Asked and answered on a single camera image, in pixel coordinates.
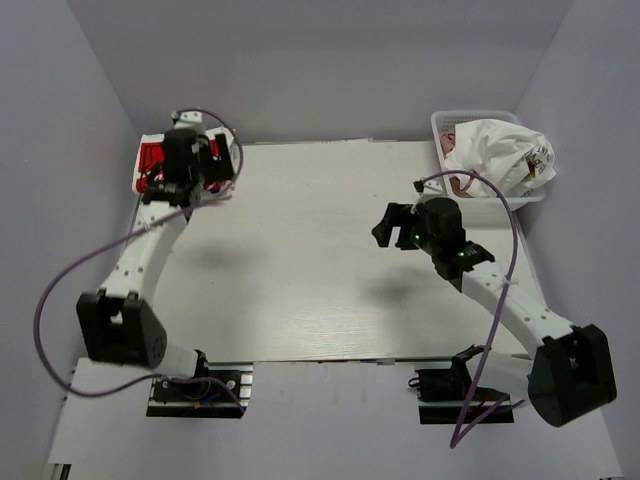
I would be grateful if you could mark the white t shirt black lettering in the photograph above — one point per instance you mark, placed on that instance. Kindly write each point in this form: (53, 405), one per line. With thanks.
(514, 158)

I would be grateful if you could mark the folded white t shirt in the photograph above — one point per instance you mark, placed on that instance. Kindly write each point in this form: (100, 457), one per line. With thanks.
(211, 199)

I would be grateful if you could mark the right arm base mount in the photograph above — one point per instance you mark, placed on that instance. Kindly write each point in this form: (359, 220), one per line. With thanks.
(440, 399)

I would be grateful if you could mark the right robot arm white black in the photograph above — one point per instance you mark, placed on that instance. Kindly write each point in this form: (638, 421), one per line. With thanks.
(567, 371)

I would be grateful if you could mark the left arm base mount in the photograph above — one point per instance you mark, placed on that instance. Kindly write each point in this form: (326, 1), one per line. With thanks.
(225, 395)

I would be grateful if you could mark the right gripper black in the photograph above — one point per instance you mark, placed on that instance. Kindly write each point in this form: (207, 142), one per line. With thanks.
(400, 226)

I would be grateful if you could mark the pink t shirt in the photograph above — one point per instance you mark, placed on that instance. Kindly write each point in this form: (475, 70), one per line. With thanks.
(448, 141)

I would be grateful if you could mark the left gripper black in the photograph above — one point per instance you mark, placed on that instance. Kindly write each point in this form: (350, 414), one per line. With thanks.
(212, 159)

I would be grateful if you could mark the white t shirt red print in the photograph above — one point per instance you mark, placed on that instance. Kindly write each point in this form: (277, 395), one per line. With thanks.
(150, 153)

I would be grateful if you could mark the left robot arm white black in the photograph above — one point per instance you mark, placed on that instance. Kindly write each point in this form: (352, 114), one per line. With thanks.
(117, 321)

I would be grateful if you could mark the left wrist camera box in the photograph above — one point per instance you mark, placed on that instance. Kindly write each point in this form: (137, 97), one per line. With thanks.
(189, 119)

